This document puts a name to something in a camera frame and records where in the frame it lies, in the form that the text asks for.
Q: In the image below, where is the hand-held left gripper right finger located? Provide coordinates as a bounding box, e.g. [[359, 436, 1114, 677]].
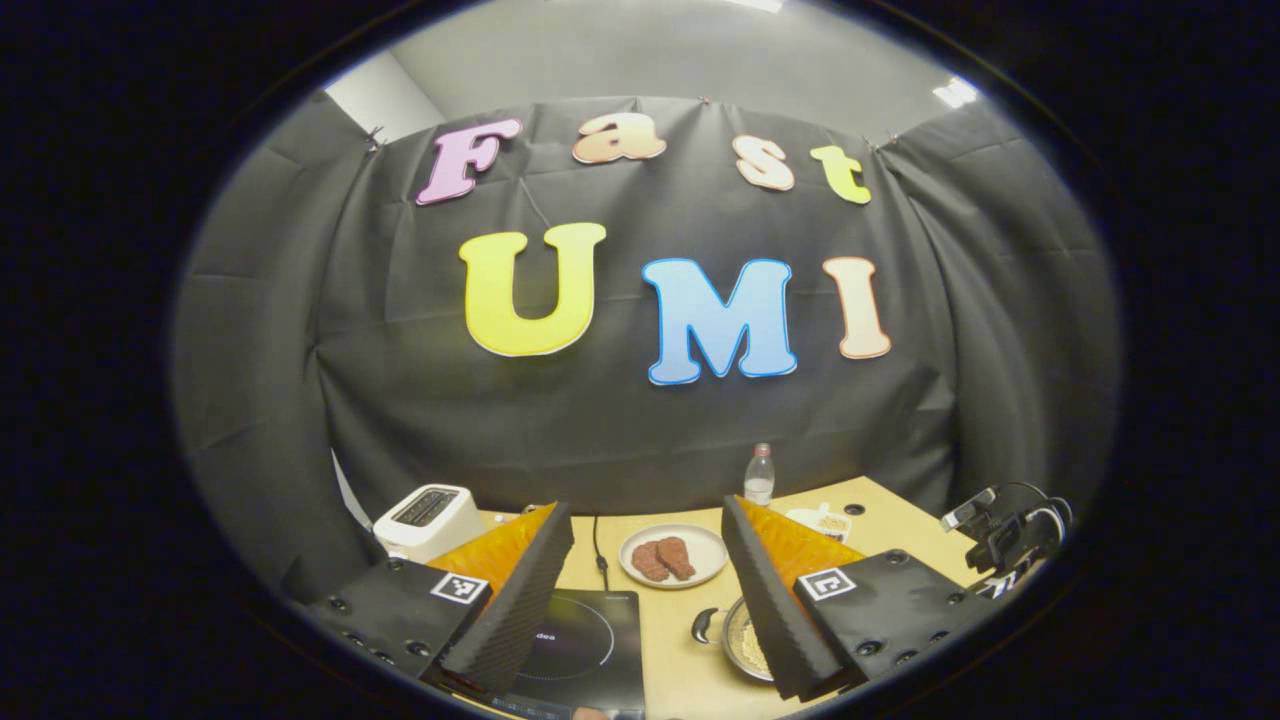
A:
[[719, 493, 1002, 704]]

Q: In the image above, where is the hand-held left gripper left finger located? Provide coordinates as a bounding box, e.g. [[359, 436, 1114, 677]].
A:
[[298, 500, 576, 701]]

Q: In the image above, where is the steel pot with black handles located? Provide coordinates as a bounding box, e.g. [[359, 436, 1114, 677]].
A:
[[690, 595, 777, 686]]

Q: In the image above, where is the black induction cooktop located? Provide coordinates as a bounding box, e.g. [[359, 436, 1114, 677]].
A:
[[490, 588, 648, 720]]

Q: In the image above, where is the pile of soybeans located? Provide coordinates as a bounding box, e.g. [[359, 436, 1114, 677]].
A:
[[735, 620, 773, 676]]

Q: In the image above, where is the round white plate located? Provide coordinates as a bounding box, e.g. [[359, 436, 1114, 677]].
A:
[[619, 523, 729, 590]]

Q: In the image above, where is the white divided dish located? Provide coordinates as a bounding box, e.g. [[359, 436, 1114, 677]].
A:
[[785, 503, 854, 544]]

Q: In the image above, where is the white toaster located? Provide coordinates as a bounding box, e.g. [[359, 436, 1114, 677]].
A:
[[373, 484, 488, 564]]

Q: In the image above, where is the clear plastic bottle red label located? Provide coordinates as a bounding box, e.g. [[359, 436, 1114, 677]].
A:
[[744, 443, 777, 507]]

